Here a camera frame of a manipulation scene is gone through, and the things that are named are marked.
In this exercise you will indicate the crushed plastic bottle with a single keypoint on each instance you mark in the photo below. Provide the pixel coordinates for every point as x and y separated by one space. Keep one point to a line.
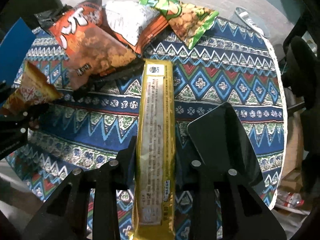
289 199

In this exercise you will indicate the orange octopus chip bag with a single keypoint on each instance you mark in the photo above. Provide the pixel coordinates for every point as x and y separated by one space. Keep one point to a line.
102 42

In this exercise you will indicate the patterned blue tablecloth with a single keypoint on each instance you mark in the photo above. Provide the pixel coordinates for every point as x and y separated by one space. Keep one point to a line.
227 87

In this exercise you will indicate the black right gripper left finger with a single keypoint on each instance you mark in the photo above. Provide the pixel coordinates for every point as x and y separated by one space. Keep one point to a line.
64 214

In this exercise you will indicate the green pea snack bag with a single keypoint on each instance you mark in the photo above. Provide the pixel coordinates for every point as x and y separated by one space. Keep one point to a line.
188 21

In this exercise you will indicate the orange yellow noodle snack bag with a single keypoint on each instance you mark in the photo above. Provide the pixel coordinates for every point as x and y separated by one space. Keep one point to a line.
33 90

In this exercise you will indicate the blue cardboard box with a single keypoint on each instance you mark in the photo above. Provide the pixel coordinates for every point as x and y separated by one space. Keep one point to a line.
14 48

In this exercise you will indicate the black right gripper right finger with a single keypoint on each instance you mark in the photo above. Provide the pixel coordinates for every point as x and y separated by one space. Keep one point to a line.
224 178

